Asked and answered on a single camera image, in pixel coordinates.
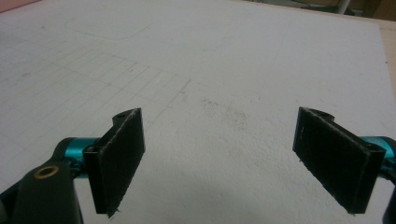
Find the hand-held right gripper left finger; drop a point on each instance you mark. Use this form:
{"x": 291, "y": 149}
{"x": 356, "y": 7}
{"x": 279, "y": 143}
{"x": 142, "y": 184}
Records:
{"x": 118, "y": 161}

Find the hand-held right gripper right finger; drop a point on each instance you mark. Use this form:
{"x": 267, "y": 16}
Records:
{"x": 336, "y": 161}

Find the white grid foam mat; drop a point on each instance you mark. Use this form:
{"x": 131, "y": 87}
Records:
{"x": 218, "y": 62}

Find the white desk frame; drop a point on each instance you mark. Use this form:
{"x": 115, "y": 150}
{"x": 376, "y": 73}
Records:
{"x": 343, "y": 6}

